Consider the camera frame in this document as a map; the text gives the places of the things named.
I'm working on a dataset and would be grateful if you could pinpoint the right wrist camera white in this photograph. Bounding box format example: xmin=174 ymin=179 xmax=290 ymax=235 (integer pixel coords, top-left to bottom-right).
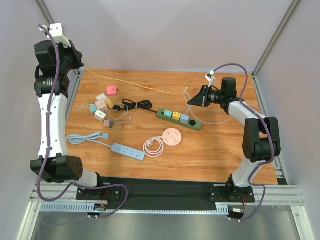
xmin=205 ymin=70 xmax=217 ymax=88

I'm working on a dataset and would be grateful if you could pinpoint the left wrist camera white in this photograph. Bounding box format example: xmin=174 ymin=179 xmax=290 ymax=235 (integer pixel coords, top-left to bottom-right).
xmin=38 ymin=23 xmax=71 ymax=48

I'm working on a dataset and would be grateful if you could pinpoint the blue charger plug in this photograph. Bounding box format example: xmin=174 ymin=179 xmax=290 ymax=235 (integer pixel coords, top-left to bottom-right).
xmin=179 ymin=114 xmax=190 ymax=126

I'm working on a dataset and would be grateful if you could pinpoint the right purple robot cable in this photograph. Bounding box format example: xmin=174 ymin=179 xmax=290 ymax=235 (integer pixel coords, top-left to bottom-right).
xmin=212 ymin=63 xmax=275 ymax=223

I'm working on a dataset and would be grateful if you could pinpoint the black base mat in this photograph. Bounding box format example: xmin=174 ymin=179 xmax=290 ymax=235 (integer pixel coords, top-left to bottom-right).
xmin=76 ymin=177 xmax=255 ymax=210

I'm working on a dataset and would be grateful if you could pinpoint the pink round power strip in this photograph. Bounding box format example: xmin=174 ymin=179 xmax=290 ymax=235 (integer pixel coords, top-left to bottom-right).
xmin=142 ymin=128 xmax=183 ymax=158

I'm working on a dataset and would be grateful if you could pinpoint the green power strip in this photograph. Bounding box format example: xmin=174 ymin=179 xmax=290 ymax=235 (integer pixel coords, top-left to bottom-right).
xmin=156 ymin=109 xmax=202 ymax=131

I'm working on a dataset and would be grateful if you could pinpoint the yellow usb cable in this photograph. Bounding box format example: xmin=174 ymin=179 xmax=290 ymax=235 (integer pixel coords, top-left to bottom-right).
xmin=85 ymin=68 xmax=186 ymax=95

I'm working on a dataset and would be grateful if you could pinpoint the light blue power strip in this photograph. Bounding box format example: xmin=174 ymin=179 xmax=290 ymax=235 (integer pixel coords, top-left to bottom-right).
xmin=66 ymin=132 xmax=146 ymax=162

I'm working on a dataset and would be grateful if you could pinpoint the teal charger plug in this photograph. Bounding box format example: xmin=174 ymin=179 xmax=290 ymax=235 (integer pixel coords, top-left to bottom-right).
xmin=163 ymin=110 xmax=173 ymax=119

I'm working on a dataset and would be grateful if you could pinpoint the black power cord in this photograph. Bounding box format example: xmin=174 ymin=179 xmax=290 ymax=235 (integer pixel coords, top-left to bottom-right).
xmin=112 ymin=98 xmax=158 ymax=113

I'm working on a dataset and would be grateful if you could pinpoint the grey slotted cable duct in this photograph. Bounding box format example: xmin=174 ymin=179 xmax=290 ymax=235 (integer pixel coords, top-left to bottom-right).
xmin=39 ymin=202 xmax=245 ymax=216

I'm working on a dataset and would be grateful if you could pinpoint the yellow charger plug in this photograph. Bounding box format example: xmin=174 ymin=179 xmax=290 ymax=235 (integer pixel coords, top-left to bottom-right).
xmin=172 ymin=111 xmax=182 ymax=121

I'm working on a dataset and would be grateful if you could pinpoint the orange charger plug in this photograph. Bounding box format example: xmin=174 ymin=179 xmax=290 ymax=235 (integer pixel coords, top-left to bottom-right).
xmin=105 ymin=98 xmax=114 ymax=109

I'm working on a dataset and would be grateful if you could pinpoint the white charger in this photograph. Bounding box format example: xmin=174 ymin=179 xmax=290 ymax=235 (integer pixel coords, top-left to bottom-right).
xmin=94 ymin=110 xmax=106 ymax=122

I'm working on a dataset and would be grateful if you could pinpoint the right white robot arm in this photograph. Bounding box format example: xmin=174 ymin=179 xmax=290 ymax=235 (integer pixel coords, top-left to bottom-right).
xmin=187 ymin=77 xmax=281 ymax=192

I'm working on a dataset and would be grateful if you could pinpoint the brown pink charger plug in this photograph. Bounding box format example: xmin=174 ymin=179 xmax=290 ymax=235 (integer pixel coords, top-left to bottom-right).
xmin=103 ymin=120 xmax=115 ymax=129

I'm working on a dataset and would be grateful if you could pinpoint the beige patterned cube charger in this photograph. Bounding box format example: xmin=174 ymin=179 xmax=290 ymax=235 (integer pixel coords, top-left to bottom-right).
xmin=95 ymin=100 xmax=109 ymax=112

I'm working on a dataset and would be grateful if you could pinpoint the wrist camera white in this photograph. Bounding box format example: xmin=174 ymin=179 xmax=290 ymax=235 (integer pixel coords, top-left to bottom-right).
xmin=205 ymin=70 xmax=217 ymax=88
xmin=38 ymin=23 xmax=71 ymax=48

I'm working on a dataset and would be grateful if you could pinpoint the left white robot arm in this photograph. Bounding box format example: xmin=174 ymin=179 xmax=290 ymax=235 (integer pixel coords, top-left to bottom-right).
xmin=30 ymin=40 xmax=99 ymax=187

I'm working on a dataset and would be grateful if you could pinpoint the light blue small charger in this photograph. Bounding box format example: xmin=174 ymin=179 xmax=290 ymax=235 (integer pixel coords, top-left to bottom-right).
xmin=89 ymin=105 xmax=97 ymax=114

